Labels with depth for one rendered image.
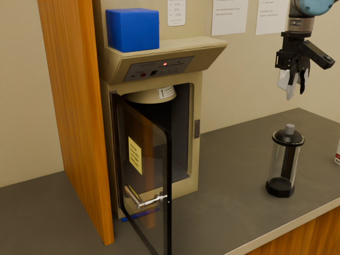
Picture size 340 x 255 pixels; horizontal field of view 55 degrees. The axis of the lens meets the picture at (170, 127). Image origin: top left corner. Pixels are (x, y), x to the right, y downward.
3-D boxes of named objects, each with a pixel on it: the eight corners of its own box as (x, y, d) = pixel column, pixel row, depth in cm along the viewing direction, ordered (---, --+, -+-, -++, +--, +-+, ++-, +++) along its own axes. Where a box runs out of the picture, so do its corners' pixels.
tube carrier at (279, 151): (273, 176, 130) (281, 127, 121) (300, 187, 123) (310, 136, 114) (259, 187, 123) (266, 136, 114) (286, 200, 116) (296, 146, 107)
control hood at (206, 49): (106, 83, 89) (103, 45, 85) (203, 68, 104) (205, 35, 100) (123, 95, 80) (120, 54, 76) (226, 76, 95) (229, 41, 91)
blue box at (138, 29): (107, 46, 85) (104, 9, 81) (142, 42, 89) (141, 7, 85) (122, 53, 77) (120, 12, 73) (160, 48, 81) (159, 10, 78)
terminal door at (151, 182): (123, 208, 106) (114, 90, 89) (170, 276, 82) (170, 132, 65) (120, 209, 106) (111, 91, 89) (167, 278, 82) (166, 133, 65)
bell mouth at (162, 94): (115, 91, 112) (114, 76, 110) (160, 83, 120) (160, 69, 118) (137, 108, 98) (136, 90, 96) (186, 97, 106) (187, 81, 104)
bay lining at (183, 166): (100, 164, 126) (91, 75, 111) (159, 147, 138) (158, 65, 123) (125, 197, 107) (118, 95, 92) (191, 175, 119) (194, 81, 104)
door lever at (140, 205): (142, 186, 83) (142, 177, 82) (160, 207, 76) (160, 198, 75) (123, 193, 81) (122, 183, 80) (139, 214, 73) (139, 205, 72)
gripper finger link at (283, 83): (275, 97, 109) (283, 70, 107) (291, 101, 105) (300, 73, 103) (270, 96, 107) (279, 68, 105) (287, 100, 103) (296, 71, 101)
